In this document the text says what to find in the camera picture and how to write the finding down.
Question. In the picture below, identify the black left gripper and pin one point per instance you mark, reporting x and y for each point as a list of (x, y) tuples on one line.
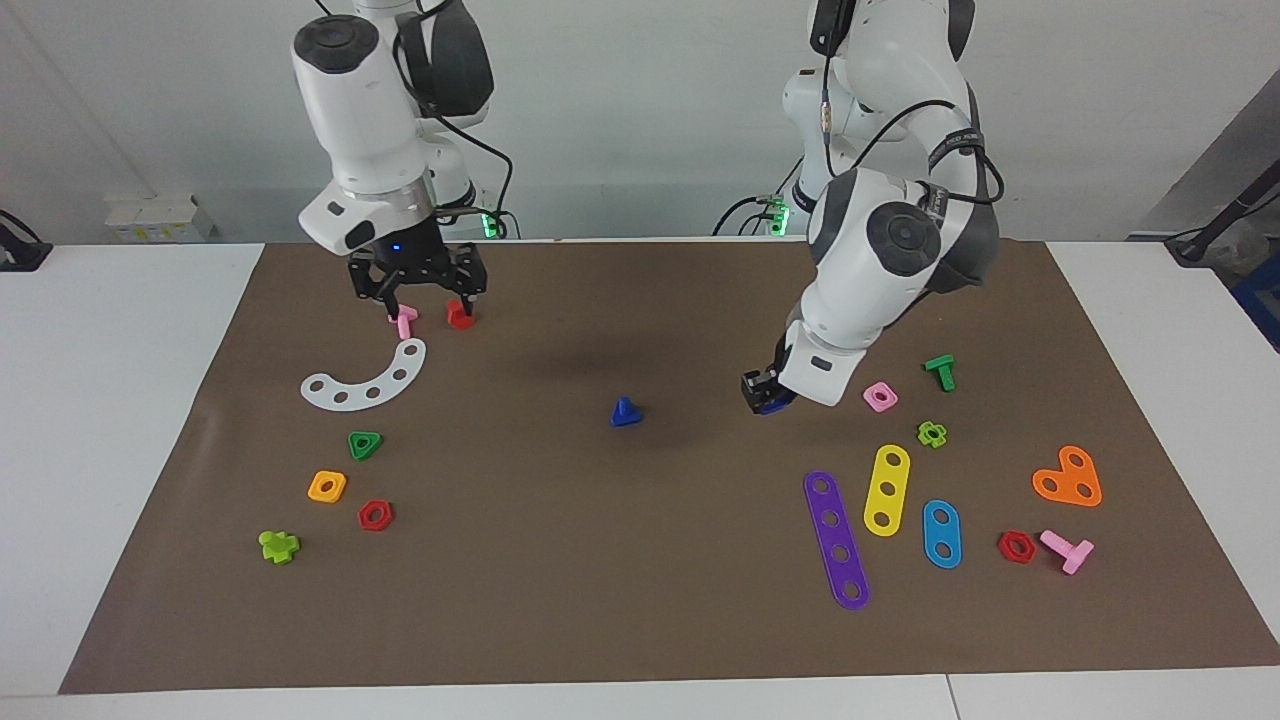
[(782, 365)]

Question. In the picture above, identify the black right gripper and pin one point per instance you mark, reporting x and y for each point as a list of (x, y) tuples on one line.
[(420, 265)]

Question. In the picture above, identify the blue square nut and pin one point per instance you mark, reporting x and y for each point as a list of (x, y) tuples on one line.
[(777, 406)]

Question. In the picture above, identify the blue plastic bolt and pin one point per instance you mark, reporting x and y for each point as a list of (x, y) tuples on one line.
[(626, 415)]

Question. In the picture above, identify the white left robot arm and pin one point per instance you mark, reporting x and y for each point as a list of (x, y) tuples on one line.
[(880, 290)]

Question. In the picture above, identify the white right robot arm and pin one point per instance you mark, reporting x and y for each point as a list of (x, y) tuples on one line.
[(360, 110)]

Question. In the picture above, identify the pink plastic bolt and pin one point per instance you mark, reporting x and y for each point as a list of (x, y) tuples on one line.
[(1070, 553), (405, 326)]

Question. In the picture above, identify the red plastic bolt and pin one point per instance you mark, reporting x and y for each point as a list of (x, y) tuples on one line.
[(457, 320)]

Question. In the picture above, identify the white curved perforated plate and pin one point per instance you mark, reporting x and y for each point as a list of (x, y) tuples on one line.
[(386, 384)]

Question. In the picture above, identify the pink square nut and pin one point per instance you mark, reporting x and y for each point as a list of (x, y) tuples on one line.
[(869, 390)]

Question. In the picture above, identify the green triangular nut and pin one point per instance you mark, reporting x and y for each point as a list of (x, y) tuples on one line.
[(372, 440)]

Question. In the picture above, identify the yellow three-hole strip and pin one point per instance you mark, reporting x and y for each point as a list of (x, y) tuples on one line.
[(888, 475)]

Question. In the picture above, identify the purple four-hole strip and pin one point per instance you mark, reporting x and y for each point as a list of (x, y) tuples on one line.
[(835, 537)]

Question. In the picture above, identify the light green cross nut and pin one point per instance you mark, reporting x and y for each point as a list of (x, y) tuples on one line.
[(923, 434)]

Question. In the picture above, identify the green plastic bolt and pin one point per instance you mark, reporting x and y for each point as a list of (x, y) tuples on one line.
[(943, 375)]

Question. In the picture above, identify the orange square nut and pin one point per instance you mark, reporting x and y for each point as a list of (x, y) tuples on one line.
[(316, 494)]

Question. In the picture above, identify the red hexagonal nut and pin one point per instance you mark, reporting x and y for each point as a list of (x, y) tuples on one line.
[(1004, 552), (385, 522)]

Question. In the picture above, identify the blue two-hole strip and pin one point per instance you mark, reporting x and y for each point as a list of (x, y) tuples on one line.
[(941, 534)]

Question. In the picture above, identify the brown table mat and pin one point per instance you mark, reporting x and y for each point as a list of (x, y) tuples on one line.
[(640, 600)]

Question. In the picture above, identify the light green cross bolt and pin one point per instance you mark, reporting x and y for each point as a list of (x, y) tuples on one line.
[(277, 547)]

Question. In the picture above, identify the orange heart-shaped plate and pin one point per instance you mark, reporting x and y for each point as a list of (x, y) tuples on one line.
[(1068, 480)]

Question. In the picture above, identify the black clamp on table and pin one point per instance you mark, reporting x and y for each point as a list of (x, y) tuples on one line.
[(20, 255)]

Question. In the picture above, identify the black stand pole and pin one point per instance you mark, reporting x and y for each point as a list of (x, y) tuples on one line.
[(1230, 215)]

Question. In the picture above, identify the blue crate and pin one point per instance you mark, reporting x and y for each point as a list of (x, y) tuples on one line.
[(1265, 300)]

